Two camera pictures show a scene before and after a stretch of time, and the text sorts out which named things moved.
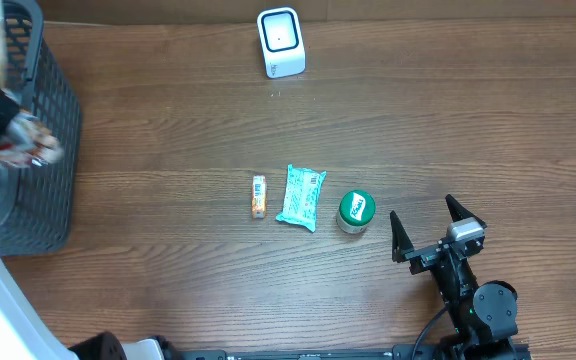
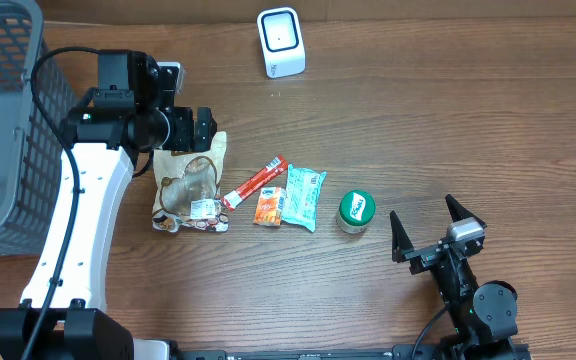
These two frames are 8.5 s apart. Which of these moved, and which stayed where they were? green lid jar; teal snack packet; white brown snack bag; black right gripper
Moved: white brown snack bag
Stayed: black right gripper; teal snack packet; green lid jar
